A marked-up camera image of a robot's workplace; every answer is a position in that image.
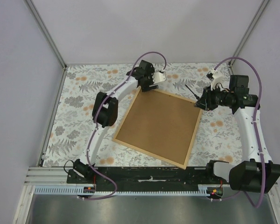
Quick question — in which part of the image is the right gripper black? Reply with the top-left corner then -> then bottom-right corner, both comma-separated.
194,84 -> 233,112

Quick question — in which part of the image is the red black screwdriver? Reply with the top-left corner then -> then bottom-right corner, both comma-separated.
185,85 -> 200,100

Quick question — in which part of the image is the wooden picture frame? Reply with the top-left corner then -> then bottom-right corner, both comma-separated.
113,90 -> 203,169

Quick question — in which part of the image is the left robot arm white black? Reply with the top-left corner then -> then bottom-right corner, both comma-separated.
73,60 -> 158,183

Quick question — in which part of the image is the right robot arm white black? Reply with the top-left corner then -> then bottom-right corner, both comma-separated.
195,72 -> 280,193

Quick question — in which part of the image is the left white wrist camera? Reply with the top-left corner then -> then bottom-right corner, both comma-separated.
152,70 -> 166,84

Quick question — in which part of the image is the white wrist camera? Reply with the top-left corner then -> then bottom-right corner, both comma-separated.
152,70 -> 166,84
206,69 -> 224,90

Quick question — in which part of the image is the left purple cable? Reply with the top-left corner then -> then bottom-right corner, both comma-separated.
86,51 -> 167,202

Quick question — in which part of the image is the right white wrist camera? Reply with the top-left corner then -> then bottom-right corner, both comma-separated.
206,69 -> 224,90

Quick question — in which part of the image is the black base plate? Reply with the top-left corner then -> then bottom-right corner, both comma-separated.
66,166 -> 224,193

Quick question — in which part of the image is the left aluminium corner post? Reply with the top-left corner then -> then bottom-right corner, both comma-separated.
24,0 -> 67,70

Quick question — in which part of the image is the aluminium corner post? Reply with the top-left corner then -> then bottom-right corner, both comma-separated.
228,0 -> 271,66
24,0 -> 67,70

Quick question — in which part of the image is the right aluminium corner post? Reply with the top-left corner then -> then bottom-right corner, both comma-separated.
228,0 -> 271,66

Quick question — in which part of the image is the white slotted cable duct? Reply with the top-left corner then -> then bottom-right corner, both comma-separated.
35,182 -> 211,196

